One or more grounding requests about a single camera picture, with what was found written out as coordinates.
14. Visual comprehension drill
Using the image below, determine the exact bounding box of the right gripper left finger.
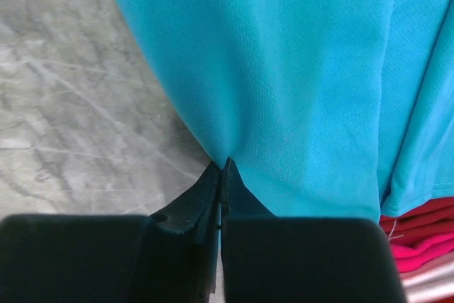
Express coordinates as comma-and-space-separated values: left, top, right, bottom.
148, 160, 223, 247

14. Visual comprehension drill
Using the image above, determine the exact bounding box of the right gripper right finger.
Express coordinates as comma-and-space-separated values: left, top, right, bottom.
220, 158, 275, 219

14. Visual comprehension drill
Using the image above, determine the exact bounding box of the teal t shirt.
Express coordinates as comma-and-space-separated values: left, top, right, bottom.
116, 0, 453, 220

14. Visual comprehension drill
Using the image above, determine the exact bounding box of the pink folded t shirt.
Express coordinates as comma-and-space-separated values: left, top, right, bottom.
390, 232, 453, 273

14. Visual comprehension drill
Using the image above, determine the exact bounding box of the dark red folded t shirt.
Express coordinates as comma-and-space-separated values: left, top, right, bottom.
380, 197, 453, 247

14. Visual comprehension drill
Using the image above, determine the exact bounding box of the white folded t shirt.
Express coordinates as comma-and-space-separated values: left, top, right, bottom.
401, 257, 453, 302

